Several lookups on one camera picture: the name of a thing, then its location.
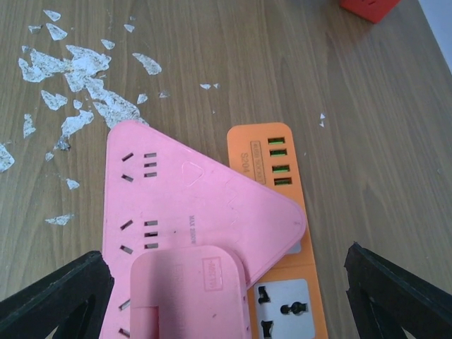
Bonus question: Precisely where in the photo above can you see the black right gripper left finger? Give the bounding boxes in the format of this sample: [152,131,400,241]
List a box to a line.
[1,251,114,338]

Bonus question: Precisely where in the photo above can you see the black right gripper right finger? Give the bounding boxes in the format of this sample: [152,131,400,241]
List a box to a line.
[345,242,451,338]

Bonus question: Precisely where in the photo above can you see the orange power strip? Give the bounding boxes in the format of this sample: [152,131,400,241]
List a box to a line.
[227,122,328,338]

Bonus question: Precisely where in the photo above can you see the pink square adapter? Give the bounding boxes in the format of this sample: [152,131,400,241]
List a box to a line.
[130,245,252,338]

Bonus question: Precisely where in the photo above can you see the pink triangular plug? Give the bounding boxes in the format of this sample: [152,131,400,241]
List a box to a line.
[100,120,306,338]

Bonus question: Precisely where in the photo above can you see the red cube socket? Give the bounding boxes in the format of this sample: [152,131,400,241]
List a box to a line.
[340,0,400,23]

